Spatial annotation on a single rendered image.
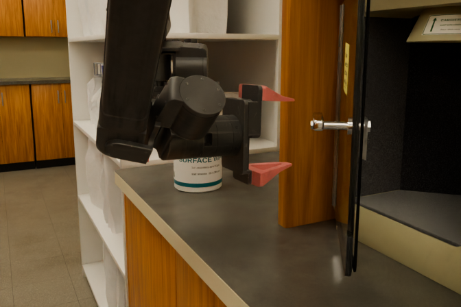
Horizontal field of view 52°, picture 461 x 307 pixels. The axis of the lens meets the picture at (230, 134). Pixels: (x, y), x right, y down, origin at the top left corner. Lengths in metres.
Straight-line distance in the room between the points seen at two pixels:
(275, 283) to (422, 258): 0.25
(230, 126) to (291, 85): 0.32
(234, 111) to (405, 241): 0.39
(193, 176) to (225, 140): 0.59
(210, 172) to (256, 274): 0.46
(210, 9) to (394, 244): 1.33
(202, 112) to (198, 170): 0.67
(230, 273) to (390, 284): 0.26
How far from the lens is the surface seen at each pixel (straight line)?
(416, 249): 0.85
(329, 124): 0.66
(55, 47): 5.99
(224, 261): 0.85
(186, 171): 1.21
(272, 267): 0.83
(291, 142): 0.94
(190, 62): 0.86
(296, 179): 0.97
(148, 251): 1.31
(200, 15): 1.94
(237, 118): 0.64
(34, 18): 5.64
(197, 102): 0.54
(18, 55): 5.96
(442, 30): 0.81
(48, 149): 5.53
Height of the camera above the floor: 1.30
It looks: 10 degrees down
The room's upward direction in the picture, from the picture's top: straight up
